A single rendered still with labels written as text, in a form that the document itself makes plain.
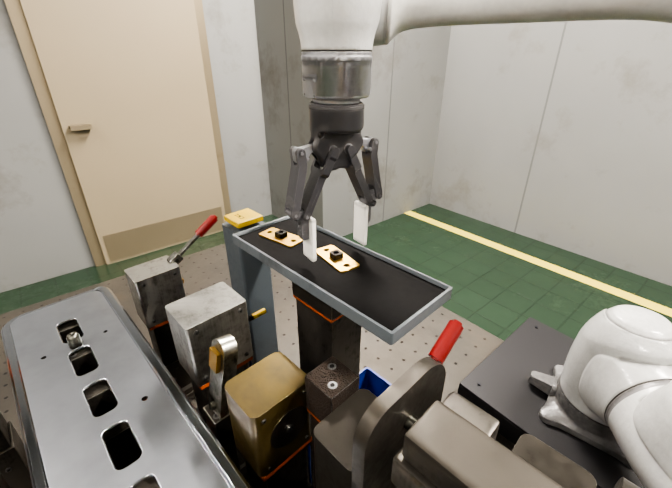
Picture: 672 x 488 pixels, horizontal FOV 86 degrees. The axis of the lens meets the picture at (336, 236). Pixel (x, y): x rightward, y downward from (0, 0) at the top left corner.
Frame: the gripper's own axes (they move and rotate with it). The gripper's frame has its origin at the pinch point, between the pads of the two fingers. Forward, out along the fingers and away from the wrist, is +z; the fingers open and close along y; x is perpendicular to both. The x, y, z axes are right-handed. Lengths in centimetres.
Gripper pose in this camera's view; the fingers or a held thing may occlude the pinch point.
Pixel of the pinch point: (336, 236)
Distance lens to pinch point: 57.4
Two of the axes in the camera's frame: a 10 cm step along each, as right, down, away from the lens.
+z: 0.0, 8.9, 4.5
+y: -8.4, 2.4, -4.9
